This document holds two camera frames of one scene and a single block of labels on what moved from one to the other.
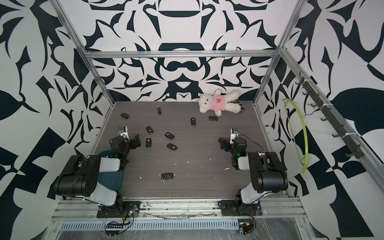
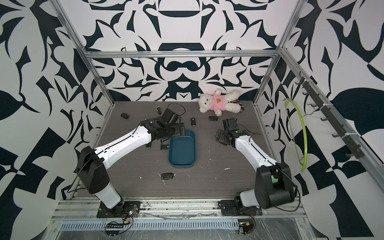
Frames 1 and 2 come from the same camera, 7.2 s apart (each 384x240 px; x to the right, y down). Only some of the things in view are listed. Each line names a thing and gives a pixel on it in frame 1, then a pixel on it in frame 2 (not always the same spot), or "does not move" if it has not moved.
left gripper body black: (133, 144) to (175, 132)
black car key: (193, 121) does not move
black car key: (171, 146) to (164, 147)
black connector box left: (113, 229) does not move
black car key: (213, 118) does not move
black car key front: (167, 176) does not move
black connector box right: (247, 227) does not move
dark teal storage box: (114, 180) to (182, 150)
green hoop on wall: (304, 160) does not move
